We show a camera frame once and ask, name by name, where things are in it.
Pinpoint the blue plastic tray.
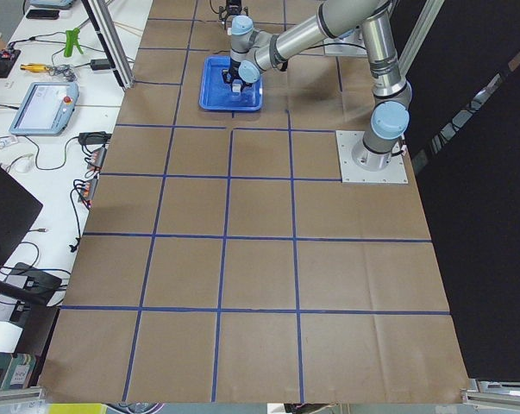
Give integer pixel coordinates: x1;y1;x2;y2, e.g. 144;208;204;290
198;55;263;112

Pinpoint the yellow tool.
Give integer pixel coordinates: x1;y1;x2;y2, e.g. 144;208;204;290
20;63;50;73

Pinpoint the blue teach pendant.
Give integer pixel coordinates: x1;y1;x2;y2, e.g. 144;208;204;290
9;82;79;136

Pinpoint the aluminium frame post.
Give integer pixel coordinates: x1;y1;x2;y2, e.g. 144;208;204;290
82;0;135;90

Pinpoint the black phone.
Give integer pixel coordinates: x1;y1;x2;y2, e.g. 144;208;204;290
26;9;60;20

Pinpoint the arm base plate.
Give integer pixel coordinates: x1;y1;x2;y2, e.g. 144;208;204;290
323;31;367;58
335;130;409;185

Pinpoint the green clamp tool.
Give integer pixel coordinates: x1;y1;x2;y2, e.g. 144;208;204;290
63;28;84;58

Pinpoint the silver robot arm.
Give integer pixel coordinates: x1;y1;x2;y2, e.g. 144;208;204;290
222;1;412;172

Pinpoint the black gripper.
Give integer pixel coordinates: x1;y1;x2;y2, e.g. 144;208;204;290
218;0;247;27
222;67;260;93

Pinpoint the black power adapter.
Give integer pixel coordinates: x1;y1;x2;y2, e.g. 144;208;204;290
90;59;112;72

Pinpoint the white block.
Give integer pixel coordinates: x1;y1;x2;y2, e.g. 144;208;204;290
231;79;243;94

